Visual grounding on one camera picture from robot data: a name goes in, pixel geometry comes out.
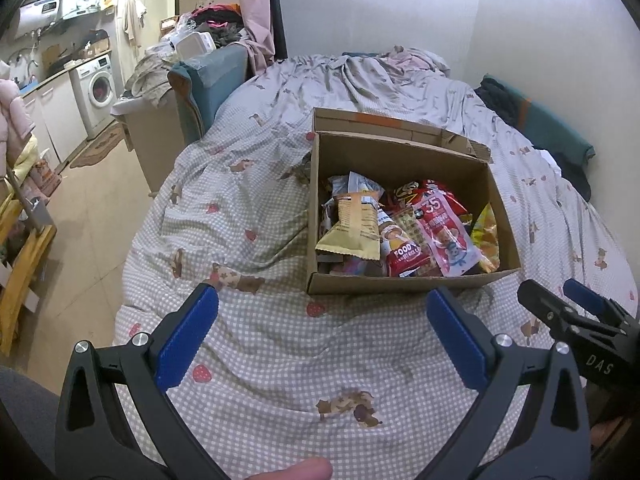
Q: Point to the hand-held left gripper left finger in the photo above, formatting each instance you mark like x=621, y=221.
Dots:
x=187, y=337

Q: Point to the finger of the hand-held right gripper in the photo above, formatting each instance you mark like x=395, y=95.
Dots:
x=545, y=305
x=587, y=295

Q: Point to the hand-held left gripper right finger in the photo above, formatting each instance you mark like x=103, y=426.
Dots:
x=457, y=340

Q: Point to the gold snack packet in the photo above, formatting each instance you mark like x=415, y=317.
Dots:
x=487, y=242

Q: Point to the cardboard box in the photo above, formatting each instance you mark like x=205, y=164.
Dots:
x=390, y=282

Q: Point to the white and red biscuit packet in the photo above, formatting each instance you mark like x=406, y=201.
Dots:
x=402, y=255

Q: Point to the red snack packet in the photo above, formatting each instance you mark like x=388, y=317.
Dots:
x=450, y=195

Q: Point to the tan snack packet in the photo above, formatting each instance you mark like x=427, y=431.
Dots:
x=350, y=225

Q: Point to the white and yellow snack packet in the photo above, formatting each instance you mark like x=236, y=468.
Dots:
x=357, y=182

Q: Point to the person's left hand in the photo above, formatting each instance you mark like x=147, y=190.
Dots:
x=300, y=471

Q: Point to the checked printed blanket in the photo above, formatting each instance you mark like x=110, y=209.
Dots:
x=250, y=260

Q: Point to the yellow wooden chair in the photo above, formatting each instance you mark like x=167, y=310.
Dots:
x=25, y=275

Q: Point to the grey trouser leg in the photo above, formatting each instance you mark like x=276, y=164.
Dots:
x=25, y=420

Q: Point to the beige side cabinet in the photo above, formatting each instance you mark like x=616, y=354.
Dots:
x=155, y=150

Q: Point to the brown rug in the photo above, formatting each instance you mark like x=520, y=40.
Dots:
x=97, y=150

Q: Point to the dark clothing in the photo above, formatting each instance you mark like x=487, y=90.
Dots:
x=495, y=97

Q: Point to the white kitchen cabinet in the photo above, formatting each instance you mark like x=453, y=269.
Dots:
x=55, y=115

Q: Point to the patterned beige cloth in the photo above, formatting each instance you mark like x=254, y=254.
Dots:
x=150, y=77

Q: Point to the washing machine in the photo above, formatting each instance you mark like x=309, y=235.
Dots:
x=97, y=90

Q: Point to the pink jacket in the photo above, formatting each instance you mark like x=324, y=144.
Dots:
x=12, y=120

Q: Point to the white plastic container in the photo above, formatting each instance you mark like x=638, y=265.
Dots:
x=195, y=45

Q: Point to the pile of clothes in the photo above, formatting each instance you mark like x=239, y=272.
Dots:
x=220, y=20

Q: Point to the hanging towel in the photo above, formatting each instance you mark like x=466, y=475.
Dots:
x=134, y=20

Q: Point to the pink curtain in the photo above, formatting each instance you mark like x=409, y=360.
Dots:
x=255, y=20

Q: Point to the black bed post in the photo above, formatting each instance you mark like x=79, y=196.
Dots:
x=277, y=10

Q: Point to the white wall appliance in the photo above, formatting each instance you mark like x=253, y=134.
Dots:
x=45, y=7

